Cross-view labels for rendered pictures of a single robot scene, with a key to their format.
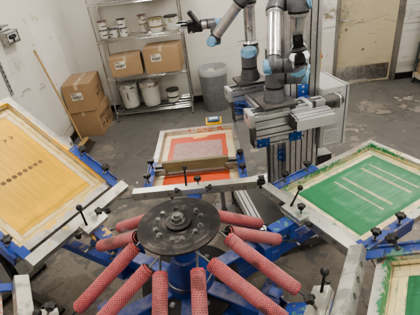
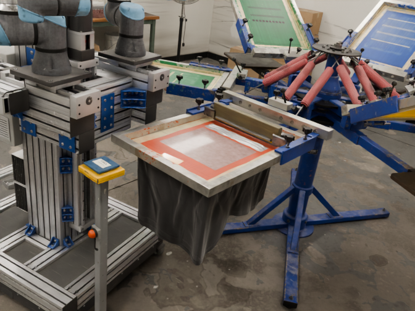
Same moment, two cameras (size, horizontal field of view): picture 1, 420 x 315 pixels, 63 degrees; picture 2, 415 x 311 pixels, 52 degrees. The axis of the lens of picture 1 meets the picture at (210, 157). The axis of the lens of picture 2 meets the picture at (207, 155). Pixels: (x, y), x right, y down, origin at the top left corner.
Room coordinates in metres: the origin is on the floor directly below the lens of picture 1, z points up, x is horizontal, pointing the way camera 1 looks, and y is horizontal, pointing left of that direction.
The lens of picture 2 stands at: (3.49, 1.10, 1.78)
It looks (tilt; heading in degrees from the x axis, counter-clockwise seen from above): 26 degrees down; 215
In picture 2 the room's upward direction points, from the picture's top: 7 degrees clockwise
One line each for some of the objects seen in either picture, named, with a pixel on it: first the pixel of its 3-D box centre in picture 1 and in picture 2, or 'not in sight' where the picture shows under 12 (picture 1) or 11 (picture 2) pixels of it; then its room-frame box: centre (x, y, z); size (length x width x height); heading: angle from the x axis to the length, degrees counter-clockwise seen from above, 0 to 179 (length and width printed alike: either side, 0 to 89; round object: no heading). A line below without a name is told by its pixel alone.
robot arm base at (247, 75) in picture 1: (249, 72); (51, 58); (2.53, -0.39, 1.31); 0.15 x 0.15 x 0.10
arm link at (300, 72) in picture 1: (294, 65); not in sight; (1.76, -0.51, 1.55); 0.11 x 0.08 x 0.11; 75
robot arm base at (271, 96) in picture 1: (274, 92); (130, 43); (2.04, -0.46, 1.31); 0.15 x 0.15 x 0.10
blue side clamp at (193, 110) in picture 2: (242, 169); (208, 111); (1.72, -0.18, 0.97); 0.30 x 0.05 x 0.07; 177
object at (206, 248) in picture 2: not in sight; (238, 205); (2.05, 0.29, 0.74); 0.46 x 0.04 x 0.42; 177
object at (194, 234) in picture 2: not in sight; (168, 203); (2.27, 0.07, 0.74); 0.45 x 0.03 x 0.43; 87
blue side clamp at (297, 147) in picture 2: (151, 178); (295, 148); (1.76, 0.37, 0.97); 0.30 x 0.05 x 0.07; 177
